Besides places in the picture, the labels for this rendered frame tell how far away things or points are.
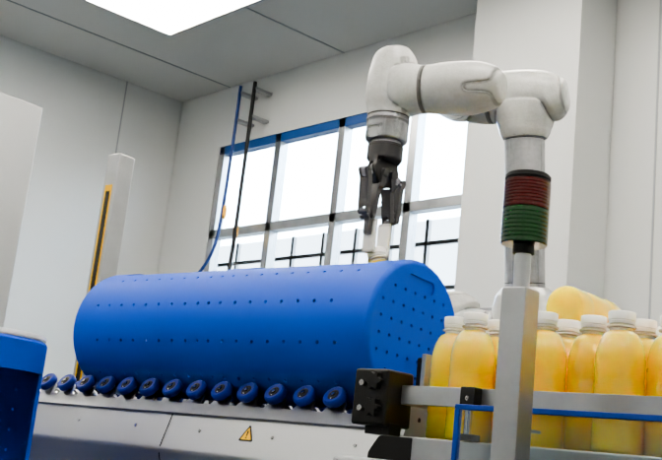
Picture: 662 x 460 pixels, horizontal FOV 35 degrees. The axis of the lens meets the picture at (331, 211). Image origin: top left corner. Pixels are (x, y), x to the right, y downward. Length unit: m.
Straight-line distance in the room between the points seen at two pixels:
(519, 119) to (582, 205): 2.36
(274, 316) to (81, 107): 5.77
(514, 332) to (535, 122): 1.30
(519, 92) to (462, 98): 0.54
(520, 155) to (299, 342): 0.92
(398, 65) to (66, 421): 1.09
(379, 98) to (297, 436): 0.71
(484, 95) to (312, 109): 4.78
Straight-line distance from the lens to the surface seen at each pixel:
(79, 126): 7.66
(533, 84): 2.66
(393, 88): 2.18
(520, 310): 1.41
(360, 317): 1.88
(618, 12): 5.50
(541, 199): 1.44
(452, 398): 1.66
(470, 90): 2.14
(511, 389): 1.40
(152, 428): 2.25
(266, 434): 2.01
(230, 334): 2.10
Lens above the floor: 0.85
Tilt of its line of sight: 13 degrees up
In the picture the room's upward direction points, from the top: 6 degrees clockwise
